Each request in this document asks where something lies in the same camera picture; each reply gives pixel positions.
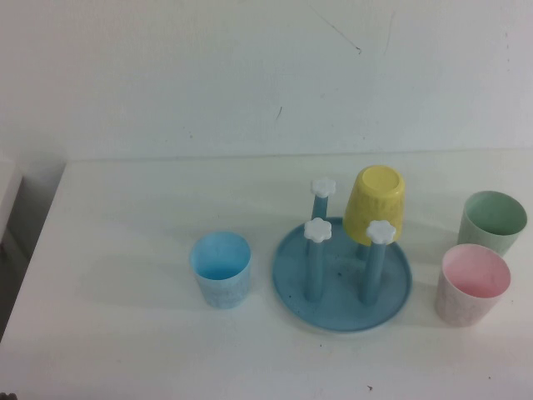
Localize yellow plastic cup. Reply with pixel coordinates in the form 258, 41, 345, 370
341, 165, 407, 247

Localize blue cup stand white knobs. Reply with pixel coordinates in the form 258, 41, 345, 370
271, 177, 413, 335

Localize pink plastic cup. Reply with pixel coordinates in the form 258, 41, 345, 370
435, 244, 512, 329

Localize green plastic cup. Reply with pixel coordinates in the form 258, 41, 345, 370
456, 190, 528, 258

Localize light blue plastic cup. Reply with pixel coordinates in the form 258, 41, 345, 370
189, 231, 252, 310

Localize white side cabinet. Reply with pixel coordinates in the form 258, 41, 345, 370
0, 157, 24, 251

